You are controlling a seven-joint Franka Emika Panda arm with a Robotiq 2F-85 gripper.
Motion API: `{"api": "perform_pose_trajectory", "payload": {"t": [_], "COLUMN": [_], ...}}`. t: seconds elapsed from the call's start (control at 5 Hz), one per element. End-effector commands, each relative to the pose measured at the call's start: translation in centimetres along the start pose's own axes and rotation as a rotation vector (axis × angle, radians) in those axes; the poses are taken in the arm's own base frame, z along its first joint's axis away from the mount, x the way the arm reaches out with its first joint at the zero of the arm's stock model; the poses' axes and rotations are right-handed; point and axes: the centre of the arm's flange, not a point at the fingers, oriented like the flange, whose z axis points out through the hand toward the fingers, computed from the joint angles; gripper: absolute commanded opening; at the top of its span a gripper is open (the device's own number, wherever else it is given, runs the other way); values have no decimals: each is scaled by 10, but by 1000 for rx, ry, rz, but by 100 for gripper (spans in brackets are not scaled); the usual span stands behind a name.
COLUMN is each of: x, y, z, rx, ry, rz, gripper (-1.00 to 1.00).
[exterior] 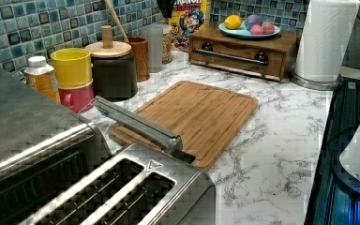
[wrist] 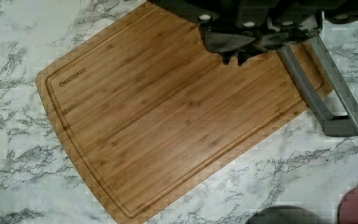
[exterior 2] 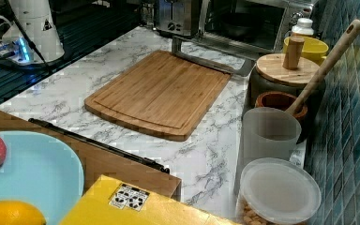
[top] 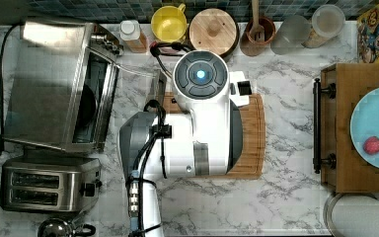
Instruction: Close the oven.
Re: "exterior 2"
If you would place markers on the toy orange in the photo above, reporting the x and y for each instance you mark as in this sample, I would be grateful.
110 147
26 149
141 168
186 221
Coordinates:
20 213

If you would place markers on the stainless toaster oven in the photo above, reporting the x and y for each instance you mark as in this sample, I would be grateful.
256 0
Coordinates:
247 29

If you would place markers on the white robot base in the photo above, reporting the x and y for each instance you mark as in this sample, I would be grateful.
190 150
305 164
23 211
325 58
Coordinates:
32 38

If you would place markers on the brown ceramic utensil cup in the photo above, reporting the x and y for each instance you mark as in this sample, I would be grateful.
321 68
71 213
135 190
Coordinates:
281 101

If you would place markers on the yellow plastic cup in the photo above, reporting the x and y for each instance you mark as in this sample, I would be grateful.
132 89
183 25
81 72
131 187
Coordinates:
301 50

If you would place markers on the white-capped supplement bottle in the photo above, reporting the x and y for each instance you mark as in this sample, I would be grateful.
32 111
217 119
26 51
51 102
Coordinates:
303 27

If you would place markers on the bamboo cutting board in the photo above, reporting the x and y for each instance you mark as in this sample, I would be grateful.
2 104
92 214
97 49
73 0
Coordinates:
163 95

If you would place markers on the stainless two-slot toaster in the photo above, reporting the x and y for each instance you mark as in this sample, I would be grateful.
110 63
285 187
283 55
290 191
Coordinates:
178 17

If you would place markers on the clear container with nuts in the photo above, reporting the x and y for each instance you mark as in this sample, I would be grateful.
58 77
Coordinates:
277 191

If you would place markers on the light blue plate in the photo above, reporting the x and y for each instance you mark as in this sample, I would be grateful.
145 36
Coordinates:
41 170

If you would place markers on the yellow box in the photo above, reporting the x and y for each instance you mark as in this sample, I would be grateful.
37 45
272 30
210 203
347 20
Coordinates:
112 202

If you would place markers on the wooden spoon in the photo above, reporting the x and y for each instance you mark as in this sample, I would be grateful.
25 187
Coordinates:
342 45

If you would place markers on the frosted plastic cup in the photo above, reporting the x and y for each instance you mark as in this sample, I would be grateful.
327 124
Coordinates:
266 133

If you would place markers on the dark jar with wooden lid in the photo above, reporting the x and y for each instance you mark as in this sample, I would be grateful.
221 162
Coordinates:
269 74

